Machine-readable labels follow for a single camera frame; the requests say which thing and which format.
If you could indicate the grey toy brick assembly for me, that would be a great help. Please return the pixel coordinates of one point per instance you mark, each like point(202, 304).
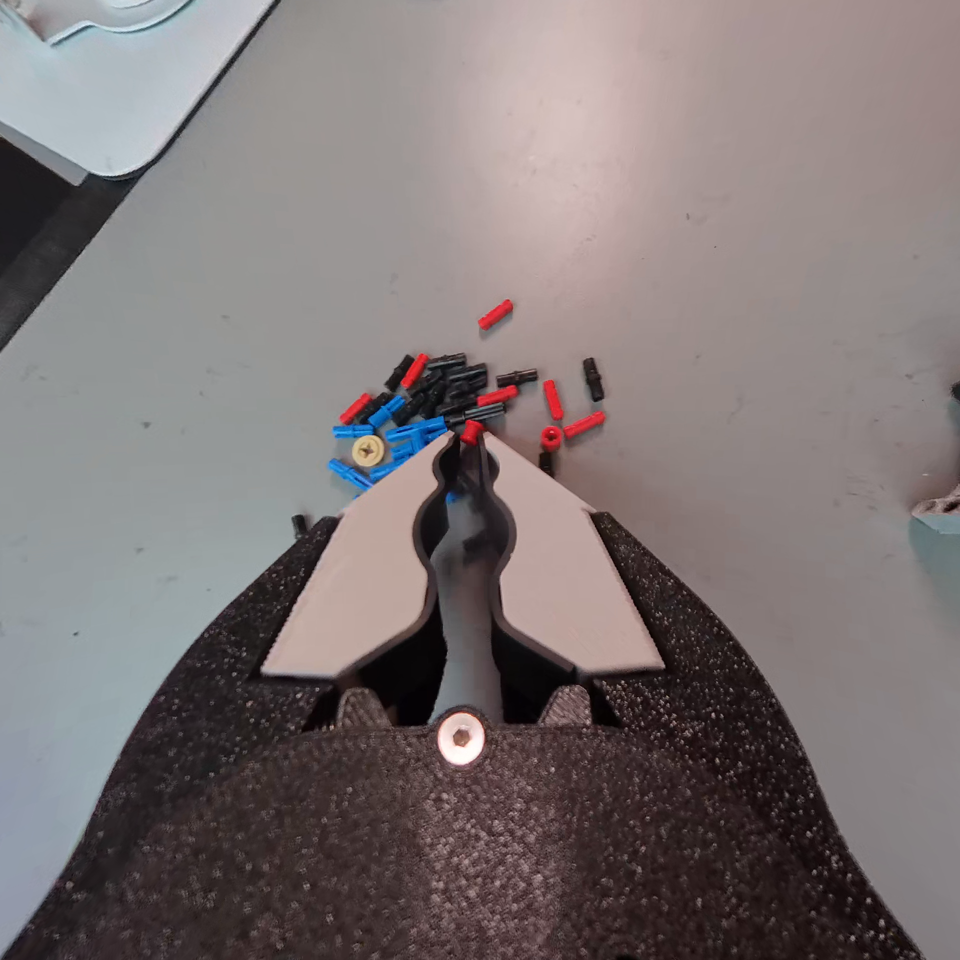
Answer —
point(465, 600)

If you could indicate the grey desk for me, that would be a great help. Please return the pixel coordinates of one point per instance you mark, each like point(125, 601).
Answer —
point(675, 225)

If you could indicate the pile of small toy pins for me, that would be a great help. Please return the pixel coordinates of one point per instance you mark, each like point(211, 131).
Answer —
point(412, 433)

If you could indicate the white rounded board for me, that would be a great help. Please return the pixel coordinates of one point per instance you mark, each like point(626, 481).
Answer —
point(112, 97)

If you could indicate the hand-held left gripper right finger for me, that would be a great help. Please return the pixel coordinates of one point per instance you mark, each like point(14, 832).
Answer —
point(570, 592)

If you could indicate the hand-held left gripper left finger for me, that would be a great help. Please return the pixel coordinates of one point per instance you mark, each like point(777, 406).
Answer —
point(360, 592)

